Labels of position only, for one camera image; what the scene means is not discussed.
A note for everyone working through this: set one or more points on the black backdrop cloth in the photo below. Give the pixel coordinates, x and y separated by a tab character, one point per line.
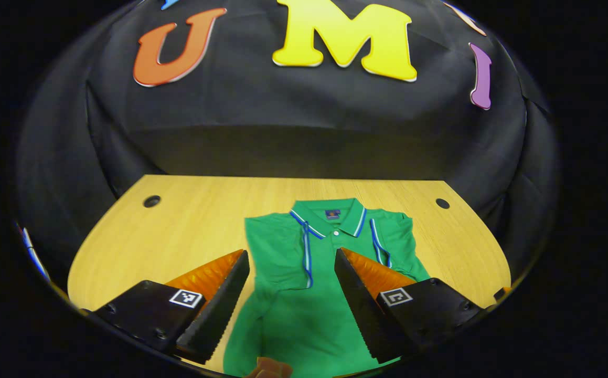
283	131

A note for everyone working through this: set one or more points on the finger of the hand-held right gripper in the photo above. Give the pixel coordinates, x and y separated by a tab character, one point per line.
503	293

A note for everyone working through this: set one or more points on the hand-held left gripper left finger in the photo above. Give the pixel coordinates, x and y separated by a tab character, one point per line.
220	315

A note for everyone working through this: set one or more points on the green T-shirt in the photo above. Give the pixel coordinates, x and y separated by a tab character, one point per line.
293	315

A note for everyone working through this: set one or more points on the bright monitor screen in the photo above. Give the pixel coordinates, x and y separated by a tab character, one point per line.
33	252

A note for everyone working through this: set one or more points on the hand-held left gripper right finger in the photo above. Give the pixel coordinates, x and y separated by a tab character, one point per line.
361	310

